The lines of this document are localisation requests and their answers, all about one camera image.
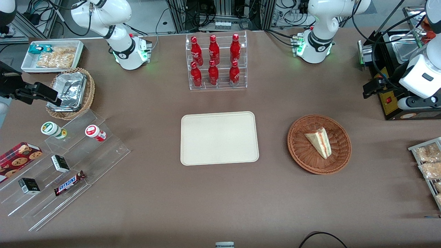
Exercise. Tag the triangular sandwich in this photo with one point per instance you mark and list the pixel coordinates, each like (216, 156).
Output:
(320, 143)

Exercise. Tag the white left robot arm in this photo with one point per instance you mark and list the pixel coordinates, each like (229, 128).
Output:
(320, 20)

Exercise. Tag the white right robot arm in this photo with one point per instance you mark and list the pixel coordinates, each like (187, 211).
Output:
(120, 38)

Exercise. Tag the light tan wicker basket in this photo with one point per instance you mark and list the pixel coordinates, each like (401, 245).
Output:
(90, 93)

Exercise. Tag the tray with packaged snacks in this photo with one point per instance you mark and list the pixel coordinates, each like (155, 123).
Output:
(410, 148)

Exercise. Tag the brown round wicker basket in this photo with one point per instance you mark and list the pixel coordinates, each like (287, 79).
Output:
(303, 155)

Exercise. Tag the beige plastic tray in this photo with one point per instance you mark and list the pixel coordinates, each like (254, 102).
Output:
(220, 137)

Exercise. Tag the black food warmer appliance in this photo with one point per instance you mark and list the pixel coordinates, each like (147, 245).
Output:
(387, 108)

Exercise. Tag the white rectangular bin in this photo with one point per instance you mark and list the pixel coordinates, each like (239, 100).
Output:
(27, 66)

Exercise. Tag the green lid sunflower cup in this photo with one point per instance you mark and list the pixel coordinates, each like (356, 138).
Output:
(51, 129)

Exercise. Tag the clear bag of chips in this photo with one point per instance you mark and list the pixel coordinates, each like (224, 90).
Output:
(58, 58)

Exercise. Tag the teal snack packet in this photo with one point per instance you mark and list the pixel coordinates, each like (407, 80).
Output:
(36, 49)

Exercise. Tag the clear bag of crackers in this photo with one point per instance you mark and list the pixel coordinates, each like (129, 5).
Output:
(439, 199)
(427, 153)
(437, 186)
(430, 170)

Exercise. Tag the red tartan cookie box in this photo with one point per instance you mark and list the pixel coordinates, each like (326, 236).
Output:
(17, 160)

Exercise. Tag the red lid small cup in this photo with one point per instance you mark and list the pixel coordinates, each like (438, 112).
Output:
(93, 132)

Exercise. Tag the black box white text panel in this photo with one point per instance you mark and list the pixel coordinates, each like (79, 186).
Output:
(61, 164)

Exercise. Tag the black box gold Face print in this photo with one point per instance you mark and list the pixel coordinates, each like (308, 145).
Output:
(29, 186)

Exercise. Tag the clear acrylic step shelf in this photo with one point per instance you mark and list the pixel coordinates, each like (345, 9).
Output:
(103, 155)

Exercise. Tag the Snickers chocolate bar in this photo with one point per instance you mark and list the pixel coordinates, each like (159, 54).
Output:
(69, 183)

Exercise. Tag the red cola bottle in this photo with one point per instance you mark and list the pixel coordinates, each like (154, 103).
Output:
(196, 75)
(214, 50)
(196, 51)
(235, 48)
(213, 74)
(234, 73)

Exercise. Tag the clear acrylic bottle rack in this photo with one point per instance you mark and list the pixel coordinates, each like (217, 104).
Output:
(223, 51)

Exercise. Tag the metal equipment rack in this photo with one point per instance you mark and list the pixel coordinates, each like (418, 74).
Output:
(179, 17)

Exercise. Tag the grey terminal block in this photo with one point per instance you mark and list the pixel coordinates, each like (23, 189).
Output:
(223, 25)

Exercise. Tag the small grey device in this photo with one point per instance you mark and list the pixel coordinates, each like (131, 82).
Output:
(224, 245)

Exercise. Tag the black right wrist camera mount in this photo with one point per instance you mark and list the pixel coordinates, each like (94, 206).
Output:
(8, 82)

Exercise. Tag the aluminium extrusion frame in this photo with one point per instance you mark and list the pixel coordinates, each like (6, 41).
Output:
(51, 17)

